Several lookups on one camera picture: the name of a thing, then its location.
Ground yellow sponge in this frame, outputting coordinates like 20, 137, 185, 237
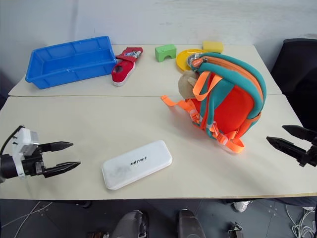
202, 40, 224, 54

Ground white sneaker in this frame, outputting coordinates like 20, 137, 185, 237
233, 200, 251, 213

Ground thin white floor cable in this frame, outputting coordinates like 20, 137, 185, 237
0, 200, 53, 230

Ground beige soft plush piece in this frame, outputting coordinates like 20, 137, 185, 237
177, 70, 199, 101

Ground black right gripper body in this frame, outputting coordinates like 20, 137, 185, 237
299, 138, 317, 168

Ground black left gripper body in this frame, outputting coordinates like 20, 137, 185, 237
21, 146, 47, 178

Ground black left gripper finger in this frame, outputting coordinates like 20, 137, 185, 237
39, 141, 74, 153
43, 161, 82, 179

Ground red slip-on shoe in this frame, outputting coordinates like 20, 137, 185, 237
110, 46, 144, 87

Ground orange and teal backpack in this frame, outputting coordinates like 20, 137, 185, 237
160, 52, 267, 155

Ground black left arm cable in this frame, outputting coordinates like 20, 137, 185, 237
0, 125, 25, 159

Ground black chair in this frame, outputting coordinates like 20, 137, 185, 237
270, 38, 317, 131

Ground blue plastic bin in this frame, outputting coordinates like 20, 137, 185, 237
25, 35, 117, 90

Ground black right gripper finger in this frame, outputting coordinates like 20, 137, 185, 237
282, 124, 317, 143
266, 136, 311, 165

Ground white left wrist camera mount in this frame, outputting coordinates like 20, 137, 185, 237
11, 127, 40, 179

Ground yellow plate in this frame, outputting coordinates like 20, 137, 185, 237
176, 48, 210, 73

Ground small metal bowl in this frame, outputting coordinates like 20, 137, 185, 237
186, 53, 207, 70

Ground white floor cable bundle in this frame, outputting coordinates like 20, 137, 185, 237
285, 203, 317, 238

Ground green foam arch block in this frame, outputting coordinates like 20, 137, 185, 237
155, 44, 177, 63

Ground white rectangular case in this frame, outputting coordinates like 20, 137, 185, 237
101, 140, 173, 191

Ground dark rounded grey shape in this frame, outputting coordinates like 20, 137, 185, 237
110, 210, 150, 238
176, 209, 207, 238

